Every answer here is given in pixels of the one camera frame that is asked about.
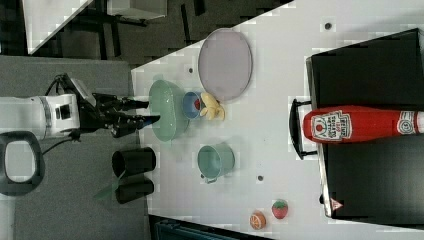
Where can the red ketchup bottle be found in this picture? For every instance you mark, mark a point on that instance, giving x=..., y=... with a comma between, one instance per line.
x=351, y=124

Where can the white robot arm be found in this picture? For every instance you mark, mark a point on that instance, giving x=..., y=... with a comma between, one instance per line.
x=26, y=122

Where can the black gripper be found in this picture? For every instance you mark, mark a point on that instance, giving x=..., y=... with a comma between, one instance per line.
x=92, y=118

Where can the green mug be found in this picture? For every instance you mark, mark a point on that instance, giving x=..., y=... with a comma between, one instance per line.
x=215, y=161

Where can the green marker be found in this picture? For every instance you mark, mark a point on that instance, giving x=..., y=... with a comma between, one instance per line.
x=109, y=189

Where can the orange slice toy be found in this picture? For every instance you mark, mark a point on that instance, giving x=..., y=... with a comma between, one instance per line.
x=257, y=220

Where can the white side table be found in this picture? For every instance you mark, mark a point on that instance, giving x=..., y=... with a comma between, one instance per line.
x=44, y=18

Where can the purple oval plate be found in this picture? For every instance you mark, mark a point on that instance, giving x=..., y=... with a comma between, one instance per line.
x=225, y=64

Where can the blue cup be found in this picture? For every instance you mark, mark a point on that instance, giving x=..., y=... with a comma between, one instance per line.
x=192, y=105

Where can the green bowl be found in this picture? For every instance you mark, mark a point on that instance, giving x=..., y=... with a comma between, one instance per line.
x=165, y=100

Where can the yellow banana toy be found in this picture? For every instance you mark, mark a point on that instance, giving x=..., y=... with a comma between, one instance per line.
x=212, y=109

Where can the strawberry toy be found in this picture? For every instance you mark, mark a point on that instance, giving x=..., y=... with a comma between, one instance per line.
x=279, y=209

